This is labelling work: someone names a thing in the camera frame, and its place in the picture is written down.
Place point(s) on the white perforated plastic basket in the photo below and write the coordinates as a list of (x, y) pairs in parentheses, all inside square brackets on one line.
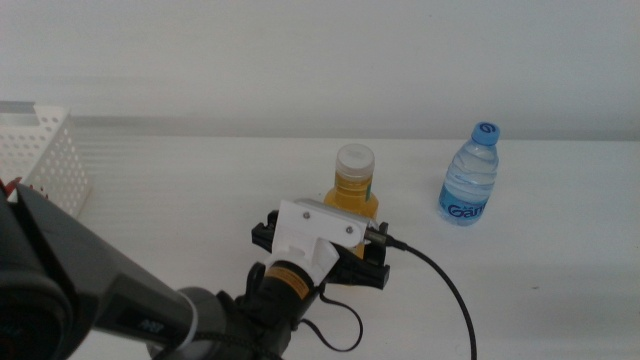
[(50, 165)]

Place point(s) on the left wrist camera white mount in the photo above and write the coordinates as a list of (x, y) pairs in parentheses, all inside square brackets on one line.
[(310, 235)]

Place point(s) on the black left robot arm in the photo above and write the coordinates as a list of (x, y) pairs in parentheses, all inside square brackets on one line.
[(75, 280)]

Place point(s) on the orange juice bottle white cap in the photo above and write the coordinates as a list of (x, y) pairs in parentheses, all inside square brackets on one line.
[(352, 190)]

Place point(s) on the clear water bottle blue cap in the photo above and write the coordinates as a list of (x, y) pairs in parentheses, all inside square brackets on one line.
[(467, 185)]

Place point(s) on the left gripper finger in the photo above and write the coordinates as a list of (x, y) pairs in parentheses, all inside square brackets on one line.
[(377, 256), (273, 218)]

